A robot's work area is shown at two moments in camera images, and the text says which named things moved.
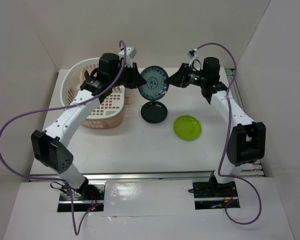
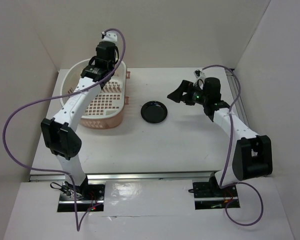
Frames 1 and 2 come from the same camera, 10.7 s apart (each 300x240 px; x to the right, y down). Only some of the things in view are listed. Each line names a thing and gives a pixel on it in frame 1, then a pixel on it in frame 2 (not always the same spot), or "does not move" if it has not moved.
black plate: [154, 112] does not move
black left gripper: [136, 80] → [113, 61]
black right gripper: [179, 78] → [185, 86]
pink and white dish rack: [109, 113] does not move
